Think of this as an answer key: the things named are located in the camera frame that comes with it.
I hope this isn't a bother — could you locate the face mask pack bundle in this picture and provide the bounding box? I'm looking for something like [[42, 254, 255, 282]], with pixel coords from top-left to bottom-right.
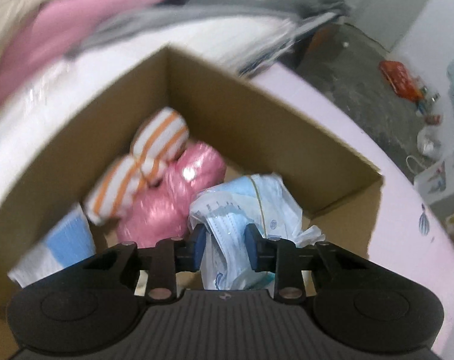
[[189, 173, 325, 291]]

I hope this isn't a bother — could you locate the pink plastic wrapped bundle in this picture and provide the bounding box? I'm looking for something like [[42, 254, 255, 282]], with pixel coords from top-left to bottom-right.
[[115, 141, 226, 248]]

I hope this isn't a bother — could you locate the brown cardboard box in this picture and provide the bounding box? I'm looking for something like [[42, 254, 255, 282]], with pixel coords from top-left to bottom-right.
[[0, 48, 381, 359]]

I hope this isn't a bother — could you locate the orange striped rolled towel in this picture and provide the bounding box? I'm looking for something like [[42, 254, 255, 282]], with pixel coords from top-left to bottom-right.
[[84, 107, 190, 226]]

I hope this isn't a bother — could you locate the blue white knitted sock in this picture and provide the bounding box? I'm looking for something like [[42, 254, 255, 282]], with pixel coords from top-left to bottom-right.
[[7, 204, 96, 288]]

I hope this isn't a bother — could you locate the pink patterned tablecloth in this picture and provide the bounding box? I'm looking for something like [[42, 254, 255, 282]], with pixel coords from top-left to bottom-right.
[[251, 63, 454, 359]]

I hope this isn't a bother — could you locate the white plastic bag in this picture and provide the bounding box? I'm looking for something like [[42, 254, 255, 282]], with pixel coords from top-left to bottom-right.
[[417, 125, 442, 160]]

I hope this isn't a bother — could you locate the red snack bag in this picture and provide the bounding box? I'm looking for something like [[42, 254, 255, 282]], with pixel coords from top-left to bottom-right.
[[378, 60, 423, 102]]

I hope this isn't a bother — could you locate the grey green bedding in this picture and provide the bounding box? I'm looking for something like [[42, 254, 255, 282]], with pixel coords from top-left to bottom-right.
[[65, 0, 350, 75]]

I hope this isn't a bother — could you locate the pink quilt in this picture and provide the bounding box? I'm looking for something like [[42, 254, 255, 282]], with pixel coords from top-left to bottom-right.
[[0, 0, 165, 108]]

